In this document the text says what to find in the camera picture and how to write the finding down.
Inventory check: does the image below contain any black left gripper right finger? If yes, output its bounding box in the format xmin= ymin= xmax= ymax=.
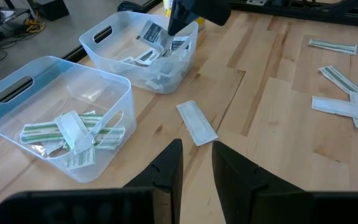
xmin=212 ymin=141 xmax=310 ymax=224

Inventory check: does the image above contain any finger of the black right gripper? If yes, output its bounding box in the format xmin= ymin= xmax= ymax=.
xmin=167 ymin=0 xmax=183 ymax=37
xmin=177 ymin=0 xmax=199 ymax=34

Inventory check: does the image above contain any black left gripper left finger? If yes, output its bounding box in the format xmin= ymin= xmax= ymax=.
xmin=123 ymin=139 xmax=183 ymax=224

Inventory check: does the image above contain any green striped bandage wrapper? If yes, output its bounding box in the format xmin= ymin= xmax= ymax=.
xmin=308 ymin=39 xmax=358 ymax=56
xmin=19 ymin=123 xmax=65 ymax=144
xmin=93 ymin=126 xmax=126 ymax=151
xmin=79 ymin=113 xmax=105 ymax=129
xmin=318 ymin=65 xmax=358 ymax=96
xmin=66 ymin=148 xmax=96 ymax=170

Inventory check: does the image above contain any yellow disinfectant wipes canister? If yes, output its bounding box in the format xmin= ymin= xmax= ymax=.
xmin=162 ymin=0 xmax=207 ymax=32

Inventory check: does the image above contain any clear plastic bin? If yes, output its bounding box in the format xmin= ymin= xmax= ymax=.
xmin=78 ymin=11 xmax=199 ymax=95
xmin=0 ymin=55 xmax=137 ymax=184

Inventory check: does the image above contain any black floor box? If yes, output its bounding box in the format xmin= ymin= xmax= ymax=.
xmin=34 ymin=0 xmax=70 ymax=22

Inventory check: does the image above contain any black coiled cable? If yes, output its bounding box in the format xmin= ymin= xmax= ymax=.
xmin=116 ymin=1 xmax=146 ymax=13

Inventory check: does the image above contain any yellow coiled cable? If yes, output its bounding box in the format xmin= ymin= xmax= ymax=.
xmin=23 ymin=17 xmax=46 ymax=34

